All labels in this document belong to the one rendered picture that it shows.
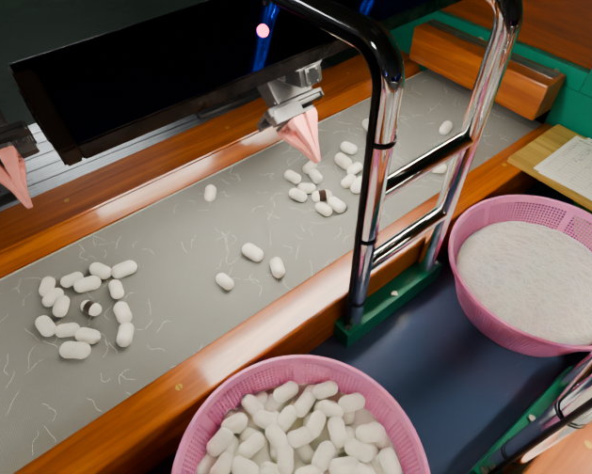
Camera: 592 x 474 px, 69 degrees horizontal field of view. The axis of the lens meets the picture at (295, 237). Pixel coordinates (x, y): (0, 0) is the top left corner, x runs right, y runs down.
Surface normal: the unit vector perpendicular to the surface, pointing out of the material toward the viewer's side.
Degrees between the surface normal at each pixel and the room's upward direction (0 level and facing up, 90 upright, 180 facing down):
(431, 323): 0
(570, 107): 90
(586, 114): 90
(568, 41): 90
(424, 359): 0
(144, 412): 0
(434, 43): 90
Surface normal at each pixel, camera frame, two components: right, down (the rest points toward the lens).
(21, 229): -0.03, -0.65
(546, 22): -0.79, 0.48
